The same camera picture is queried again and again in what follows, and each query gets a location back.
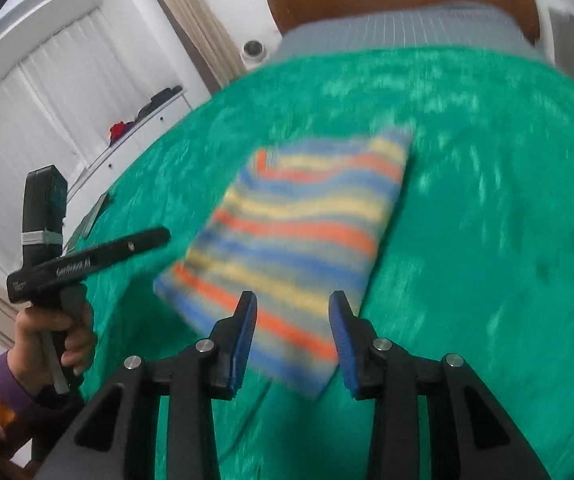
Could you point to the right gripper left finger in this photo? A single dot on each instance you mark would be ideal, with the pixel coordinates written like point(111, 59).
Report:
point(114, 436)

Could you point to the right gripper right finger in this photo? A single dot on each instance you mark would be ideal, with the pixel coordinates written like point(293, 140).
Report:
point(471, 435)

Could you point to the striped knit sweater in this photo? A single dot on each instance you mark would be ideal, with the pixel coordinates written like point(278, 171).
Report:
point(299, 222)

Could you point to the dark clothes on cabinet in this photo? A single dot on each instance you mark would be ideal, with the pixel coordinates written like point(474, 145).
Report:
point(157, 101)

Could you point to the person's left hand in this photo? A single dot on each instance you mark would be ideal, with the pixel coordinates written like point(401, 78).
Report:
point(26, 360)

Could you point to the white low drawer cabinet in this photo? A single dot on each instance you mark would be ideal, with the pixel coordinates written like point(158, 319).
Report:
point(109, 166)

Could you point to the red cloth on cabinet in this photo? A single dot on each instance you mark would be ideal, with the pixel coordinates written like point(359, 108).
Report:
point(118, 131)

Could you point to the white window blinds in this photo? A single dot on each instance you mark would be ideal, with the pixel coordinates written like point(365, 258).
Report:
point(56, 108)

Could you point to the beige curtain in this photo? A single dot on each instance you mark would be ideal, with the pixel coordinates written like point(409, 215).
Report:
point(209, 45)

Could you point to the grey checked bed sheet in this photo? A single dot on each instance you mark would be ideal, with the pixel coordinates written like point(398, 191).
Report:
point(457, 24)

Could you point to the white round security camera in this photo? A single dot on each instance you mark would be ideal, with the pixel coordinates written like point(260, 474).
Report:
point(253, 52)

